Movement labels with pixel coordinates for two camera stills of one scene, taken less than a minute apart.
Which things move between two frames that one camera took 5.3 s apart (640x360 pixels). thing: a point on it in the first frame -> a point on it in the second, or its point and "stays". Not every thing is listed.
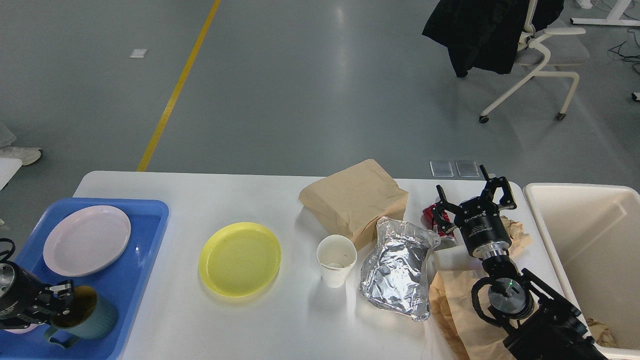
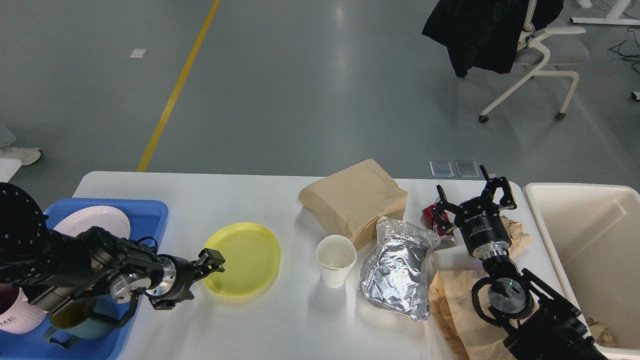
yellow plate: x=240 y=260 stays
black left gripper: x=24 y=299 -> x=178 y=273
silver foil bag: x=396 y=275 stays
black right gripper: x=479 y=218 stays
